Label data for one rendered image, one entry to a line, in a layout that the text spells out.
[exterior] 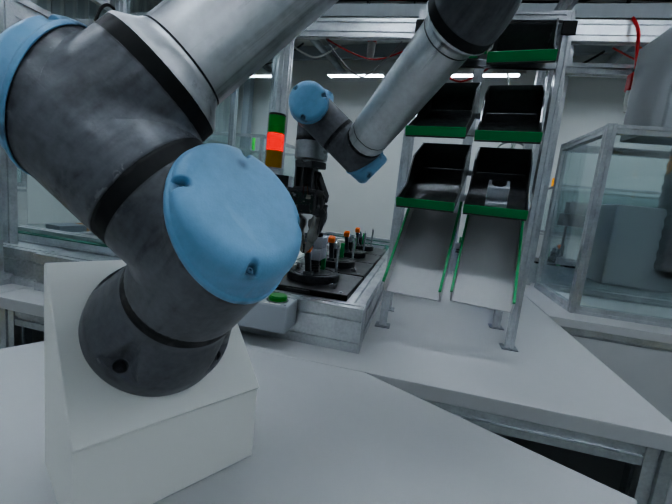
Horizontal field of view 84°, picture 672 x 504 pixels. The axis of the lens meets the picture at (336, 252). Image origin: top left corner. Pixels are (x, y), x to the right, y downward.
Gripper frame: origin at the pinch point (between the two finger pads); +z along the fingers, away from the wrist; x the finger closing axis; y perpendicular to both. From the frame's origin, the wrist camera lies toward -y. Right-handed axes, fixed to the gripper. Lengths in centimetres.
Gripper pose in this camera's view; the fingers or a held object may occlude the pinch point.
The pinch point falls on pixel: (305, 247)
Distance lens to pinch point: 90.0
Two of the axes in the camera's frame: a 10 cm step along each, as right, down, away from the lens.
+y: -2.2, 1.2, -9.7
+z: -1.1, 9.8, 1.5
